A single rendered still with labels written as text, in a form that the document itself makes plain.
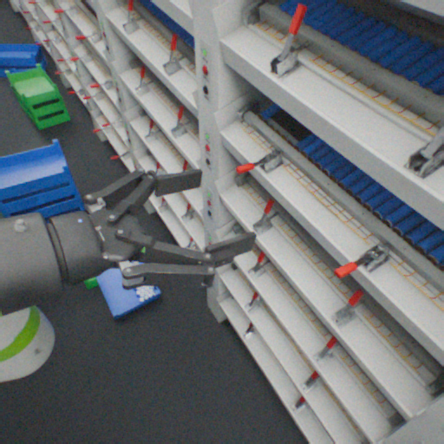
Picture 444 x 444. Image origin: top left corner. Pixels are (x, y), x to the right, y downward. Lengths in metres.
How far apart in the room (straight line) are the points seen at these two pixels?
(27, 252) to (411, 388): 0.64
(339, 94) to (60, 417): 1.35
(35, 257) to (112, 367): 1.21
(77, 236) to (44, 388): 1.26
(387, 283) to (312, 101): 0.29
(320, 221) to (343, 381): 0.42
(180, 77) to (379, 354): 0.77
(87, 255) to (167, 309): 1.25
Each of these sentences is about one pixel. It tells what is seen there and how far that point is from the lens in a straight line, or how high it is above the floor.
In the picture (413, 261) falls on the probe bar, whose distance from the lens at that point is 0.63.
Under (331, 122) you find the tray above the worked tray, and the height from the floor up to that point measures 1.13.
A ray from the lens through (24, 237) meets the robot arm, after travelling 0.40.
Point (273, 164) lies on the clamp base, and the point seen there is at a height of 0.96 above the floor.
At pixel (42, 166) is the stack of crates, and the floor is 0.32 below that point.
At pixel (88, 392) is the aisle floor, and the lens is 1.57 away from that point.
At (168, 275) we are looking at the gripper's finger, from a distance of 0.40.
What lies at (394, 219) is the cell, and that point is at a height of 0.98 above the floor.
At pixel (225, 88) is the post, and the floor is 1.04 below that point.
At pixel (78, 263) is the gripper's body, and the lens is 0.41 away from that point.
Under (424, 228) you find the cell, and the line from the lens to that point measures 0.66.
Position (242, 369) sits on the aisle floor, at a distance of 1.53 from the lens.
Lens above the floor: 1.44
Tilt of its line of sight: 49 degrees down
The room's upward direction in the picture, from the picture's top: straight up
